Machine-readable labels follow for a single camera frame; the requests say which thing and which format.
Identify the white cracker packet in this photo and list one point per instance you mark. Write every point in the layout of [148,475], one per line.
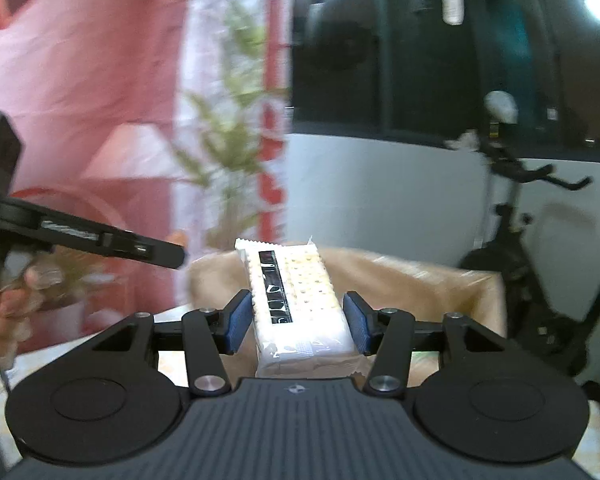
[300,310]

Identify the dark window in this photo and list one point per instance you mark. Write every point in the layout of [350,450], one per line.
[380,60]

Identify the plastic-lined cardboard box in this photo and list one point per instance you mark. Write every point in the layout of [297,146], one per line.
[420,285]

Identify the black exercise bike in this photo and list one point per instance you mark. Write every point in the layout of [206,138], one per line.
[520,270]

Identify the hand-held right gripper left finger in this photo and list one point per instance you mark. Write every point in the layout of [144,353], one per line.
[237,322]

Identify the person's left hand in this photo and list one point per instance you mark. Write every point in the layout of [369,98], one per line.
[10,310]

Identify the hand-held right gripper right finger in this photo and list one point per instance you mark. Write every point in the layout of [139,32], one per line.
[359,327]

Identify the white plastic bag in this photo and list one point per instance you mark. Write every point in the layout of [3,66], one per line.
[501,106]

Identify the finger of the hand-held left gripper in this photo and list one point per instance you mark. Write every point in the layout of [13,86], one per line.
[150,250]

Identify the crumpled white cloth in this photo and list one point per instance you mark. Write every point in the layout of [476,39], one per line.
[462,141]

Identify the checked floral tablecloth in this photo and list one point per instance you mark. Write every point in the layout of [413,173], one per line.
[172,367]

